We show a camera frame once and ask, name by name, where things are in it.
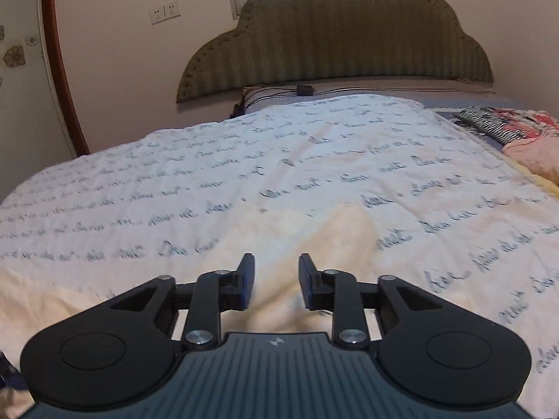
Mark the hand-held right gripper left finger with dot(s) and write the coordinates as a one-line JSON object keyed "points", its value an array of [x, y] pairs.
{"points": [[248, 280]]}

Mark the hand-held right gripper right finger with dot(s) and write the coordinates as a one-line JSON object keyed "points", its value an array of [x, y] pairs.
{"points": [[305, 281]]}

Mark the cream pants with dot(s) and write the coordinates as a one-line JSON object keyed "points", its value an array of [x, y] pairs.
{"points": [[284, 244]]}

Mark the white script-print blanket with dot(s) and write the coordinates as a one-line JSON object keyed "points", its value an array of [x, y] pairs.
{"points": [[218, 161]]}

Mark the striped grey pillow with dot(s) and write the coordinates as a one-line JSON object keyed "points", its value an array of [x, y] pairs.
{"points": [[275, 93]]}

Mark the small black device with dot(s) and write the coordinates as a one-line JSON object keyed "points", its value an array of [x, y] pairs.
{"points": [[305, 90]]}

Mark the black white striped cloth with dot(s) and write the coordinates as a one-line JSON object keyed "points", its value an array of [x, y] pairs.
{"points": [[480, 122]]}

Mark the green upholstered headboard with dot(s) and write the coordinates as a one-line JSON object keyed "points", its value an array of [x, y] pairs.
{"points": [[340, 39]]}

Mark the pink floral cloth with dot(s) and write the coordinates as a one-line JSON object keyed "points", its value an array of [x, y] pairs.
{"points": [[537, 157]]}

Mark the brown wooden frame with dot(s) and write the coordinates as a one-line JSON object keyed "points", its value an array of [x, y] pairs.
{"points": [[61, 74]]}

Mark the white wall socket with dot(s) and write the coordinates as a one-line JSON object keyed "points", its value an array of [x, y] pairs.
{"points": [[172, 11], [157, 15]]}

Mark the small flower wall sticker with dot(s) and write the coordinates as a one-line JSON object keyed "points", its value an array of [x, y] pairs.
{"points": [[31, 41]]}

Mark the large flower wall sticker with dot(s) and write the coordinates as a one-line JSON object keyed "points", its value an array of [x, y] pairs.
{"points": [[13, 56]]}

